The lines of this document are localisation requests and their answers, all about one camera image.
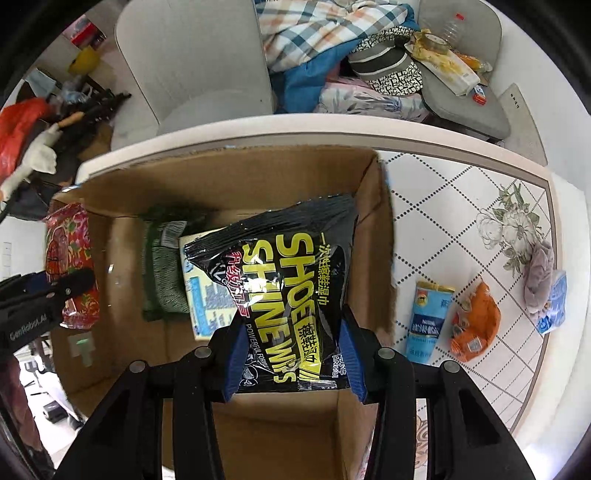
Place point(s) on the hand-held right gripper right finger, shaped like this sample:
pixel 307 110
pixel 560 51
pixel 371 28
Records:
pixel 354 364

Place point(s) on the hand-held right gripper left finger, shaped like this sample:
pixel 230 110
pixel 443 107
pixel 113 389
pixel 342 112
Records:
pixel 234 356

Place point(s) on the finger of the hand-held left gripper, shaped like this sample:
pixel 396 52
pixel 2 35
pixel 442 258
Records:
pixel 73 285

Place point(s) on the red floral packet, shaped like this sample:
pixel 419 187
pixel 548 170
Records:
pixel 69 263

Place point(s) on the white and blue packet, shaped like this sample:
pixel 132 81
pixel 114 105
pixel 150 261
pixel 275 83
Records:
pixel 205 295

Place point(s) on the black shoe wipes packet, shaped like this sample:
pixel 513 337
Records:
pixel 281 295

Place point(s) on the cardboard box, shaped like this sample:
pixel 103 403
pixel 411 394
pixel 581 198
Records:
pixel 221 277

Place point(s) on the green packet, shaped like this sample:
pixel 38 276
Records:
pixel 162 267

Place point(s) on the blue and yellow tissue packet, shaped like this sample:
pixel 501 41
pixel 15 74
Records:
pixel 427 321

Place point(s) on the orange snack packet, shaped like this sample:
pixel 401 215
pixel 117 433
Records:
pixel 475 325

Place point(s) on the white glove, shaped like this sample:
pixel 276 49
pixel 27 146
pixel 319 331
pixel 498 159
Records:
pixel 34 159

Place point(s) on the red plastic bag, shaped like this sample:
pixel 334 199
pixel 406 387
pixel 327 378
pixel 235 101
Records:
pixel 18 134

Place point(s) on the mauve crumpled packet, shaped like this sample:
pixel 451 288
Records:
pixel 539 277

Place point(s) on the light blue packet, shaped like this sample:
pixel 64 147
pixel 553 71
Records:
pixel 554 304

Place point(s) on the yellow container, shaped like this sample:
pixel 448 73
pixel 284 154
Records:
pixel 85 60

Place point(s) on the grey chair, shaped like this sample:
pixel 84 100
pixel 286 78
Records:
pixel 466 97
pixel 194 60

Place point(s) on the floral pink cloth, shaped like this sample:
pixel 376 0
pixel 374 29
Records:
pixel 369 99

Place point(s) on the pile of clothes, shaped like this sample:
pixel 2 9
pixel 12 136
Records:
pixel 309 78

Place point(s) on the small red and white box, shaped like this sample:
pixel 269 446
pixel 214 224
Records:
pixel 480 95

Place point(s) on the patterned bucket hat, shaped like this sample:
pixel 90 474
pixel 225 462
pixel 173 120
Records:
pixel 385 64

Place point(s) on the yellow and white packet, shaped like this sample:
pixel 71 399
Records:
pixel 443 64

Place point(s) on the plaid cloth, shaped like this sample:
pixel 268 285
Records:
pixel 323 27

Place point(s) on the clear plastic bottle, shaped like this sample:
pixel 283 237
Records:
pixel 450 28

